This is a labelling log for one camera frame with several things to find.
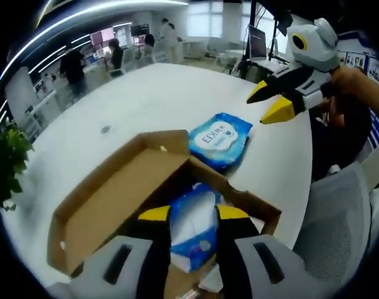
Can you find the blue wipes pack soft item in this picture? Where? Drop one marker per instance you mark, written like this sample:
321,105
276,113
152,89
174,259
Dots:
217,140

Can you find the pink wall monitor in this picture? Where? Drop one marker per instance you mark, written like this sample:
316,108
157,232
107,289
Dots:
102,35

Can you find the grey mesh office chair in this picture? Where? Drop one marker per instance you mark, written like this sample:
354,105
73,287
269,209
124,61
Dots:
335,218

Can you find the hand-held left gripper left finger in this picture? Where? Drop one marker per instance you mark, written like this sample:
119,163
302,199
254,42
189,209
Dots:
114,268

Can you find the open laptop computer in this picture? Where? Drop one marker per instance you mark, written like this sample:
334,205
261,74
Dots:
257,42

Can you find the person's own body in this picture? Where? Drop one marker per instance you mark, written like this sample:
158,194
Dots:
338,146

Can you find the green potted plant white pot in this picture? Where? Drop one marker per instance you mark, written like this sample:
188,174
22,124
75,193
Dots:
8,162

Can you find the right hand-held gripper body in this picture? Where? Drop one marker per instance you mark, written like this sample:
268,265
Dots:
316,46

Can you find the blue tissue pack soft item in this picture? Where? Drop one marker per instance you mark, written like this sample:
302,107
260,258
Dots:
192,224

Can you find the brown cardboard shoe box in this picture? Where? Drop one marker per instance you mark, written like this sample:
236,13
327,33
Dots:
114,193

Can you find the person's right hand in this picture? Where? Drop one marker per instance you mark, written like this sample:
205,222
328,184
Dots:
352,82

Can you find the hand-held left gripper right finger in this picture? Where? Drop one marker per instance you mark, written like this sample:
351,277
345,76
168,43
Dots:
248,268

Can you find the dark wall monitor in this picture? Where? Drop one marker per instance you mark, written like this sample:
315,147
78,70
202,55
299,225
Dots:
139,29

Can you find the black tripod stand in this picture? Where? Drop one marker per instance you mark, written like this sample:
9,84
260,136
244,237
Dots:
274,46

